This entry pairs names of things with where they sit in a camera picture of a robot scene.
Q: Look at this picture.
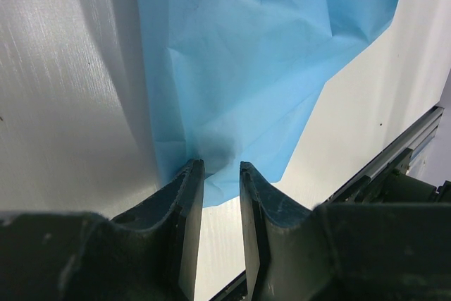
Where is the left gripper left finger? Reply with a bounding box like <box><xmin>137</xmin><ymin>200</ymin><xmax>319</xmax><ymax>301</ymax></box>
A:
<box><xmin>112</xmin><ymin>159</ymin><xmax>205</xmax><ymax>300</ymax></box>

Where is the aluminium front rail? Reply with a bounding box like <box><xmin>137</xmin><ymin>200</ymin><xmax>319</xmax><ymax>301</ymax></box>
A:
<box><xmin>215</xmin><ymin>107</ymin><xmax>450</xmax><ymax>300</ymax></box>

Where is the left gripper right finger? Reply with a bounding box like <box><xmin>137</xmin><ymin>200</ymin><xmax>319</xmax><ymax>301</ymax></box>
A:
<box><xmin>240</xmin><ymin>162</ymin><xmax>317</xmax><ymax>300</ymax></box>

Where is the blue wrapping paper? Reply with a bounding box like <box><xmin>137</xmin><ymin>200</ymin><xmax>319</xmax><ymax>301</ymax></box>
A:
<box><xmin>137</xmin><ymin>0</ymin><xmax>398</xmax><ymax>207</ymax></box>

